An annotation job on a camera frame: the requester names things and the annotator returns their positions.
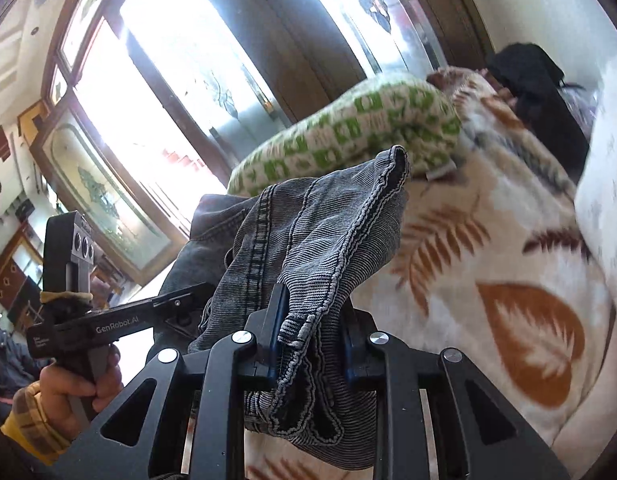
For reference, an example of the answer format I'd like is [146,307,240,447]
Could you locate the grey denim pants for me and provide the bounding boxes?
[158,145,411,446]

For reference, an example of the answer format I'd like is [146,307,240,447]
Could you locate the framed glass panel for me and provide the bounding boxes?
[31,105,189,286]

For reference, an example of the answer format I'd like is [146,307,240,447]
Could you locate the lilac patterned cloth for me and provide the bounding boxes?
[561,80,599,131]

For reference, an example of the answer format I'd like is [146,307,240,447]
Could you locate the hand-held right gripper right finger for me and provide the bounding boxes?
[338,305,571,480]

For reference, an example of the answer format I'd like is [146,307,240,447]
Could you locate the person's left hand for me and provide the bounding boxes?
[38,346,123,428]

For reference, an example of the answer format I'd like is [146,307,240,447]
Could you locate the green patterned pillow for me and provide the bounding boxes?
[227,72,464,198]

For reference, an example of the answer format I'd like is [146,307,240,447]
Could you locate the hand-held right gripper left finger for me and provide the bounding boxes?
[51,282,292,480]

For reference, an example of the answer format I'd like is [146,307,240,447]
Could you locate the person's dark clothing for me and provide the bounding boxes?
[0,325,44,401]

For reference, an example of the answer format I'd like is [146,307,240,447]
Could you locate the leaf print blanket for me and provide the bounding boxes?
[243,66,616,480]

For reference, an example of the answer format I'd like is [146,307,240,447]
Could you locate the person's left forearm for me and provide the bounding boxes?
[1,380,72,466]

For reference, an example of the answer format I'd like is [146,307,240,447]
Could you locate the white fluffy blanket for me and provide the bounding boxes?
[573,60,617,480]

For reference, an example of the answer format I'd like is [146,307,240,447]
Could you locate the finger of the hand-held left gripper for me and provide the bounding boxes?
[153,282,216,338]

